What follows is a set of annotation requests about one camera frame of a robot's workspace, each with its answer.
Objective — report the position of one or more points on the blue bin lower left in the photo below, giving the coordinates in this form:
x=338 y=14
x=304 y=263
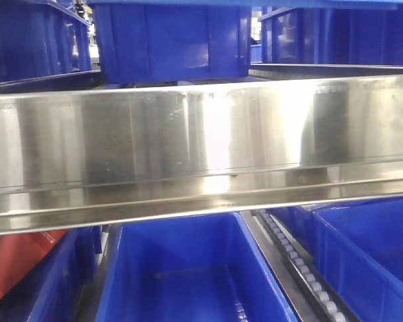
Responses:
x=50 y=291

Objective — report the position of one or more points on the blue bin upper left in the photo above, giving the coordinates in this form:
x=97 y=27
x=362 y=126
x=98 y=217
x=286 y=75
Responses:
x=41 y=38

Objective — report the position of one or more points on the blue bin upper centre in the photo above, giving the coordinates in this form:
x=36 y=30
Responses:
x=150 y=41

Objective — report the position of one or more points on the steel front shelf rail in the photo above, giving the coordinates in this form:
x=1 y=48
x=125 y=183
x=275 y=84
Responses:
x=83 y=158

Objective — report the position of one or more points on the white roller track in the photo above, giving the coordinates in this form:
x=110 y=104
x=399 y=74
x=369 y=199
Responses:
x=312 y=289

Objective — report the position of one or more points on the blue bin lower right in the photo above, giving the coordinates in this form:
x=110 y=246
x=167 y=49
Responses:
x=357 y=247

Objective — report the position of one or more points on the blue bin lower centre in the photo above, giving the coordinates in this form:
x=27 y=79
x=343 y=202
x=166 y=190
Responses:
x=202 y=268

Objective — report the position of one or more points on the blue bin upper right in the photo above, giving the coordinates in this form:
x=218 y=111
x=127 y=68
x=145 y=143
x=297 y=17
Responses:
x=332 y=36

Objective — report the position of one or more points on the red bag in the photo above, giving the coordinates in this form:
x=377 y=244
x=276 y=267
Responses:
x=19 y=253

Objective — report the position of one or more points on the blue bin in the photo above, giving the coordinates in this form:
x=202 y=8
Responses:
x=332 y=36
x=150 y=41
x=357 y=247
x=41 y=38
x=202 y=268
x=50 y=291

